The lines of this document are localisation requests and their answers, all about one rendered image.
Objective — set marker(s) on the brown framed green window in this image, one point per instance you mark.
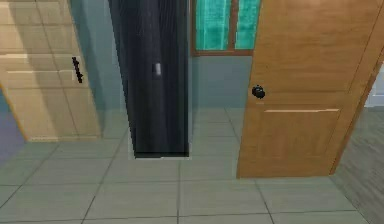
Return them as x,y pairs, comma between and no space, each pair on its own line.
213,26

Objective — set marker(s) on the orange brown wooden room door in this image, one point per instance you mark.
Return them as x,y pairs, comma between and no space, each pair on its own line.
300,100

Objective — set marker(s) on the black round door knob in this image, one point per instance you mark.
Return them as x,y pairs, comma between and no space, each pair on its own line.
258,92

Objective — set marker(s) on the light wooden room door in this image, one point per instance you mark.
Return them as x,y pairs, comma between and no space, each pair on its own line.
40,83

